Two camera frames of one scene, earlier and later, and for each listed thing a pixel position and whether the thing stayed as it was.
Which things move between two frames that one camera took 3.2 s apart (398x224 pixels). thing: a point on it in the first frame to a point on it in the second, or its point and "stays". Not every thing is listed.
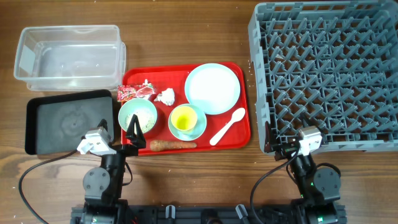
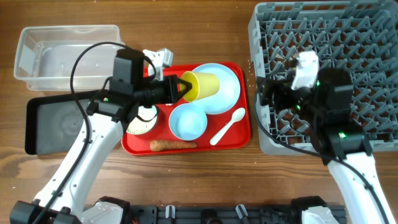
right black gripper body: (285, 149) to (286, 98)
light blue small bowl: (187, 122) stays
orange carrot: (158, 145) stays
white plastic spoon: (237, 115) stays
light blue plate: (213, 87) stays
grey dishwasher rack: (329, 65) stays
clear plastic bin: (71, 58) stays
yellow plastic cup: (183, 118) to (203, 84)
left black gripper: (132, 149) to (171, 95)
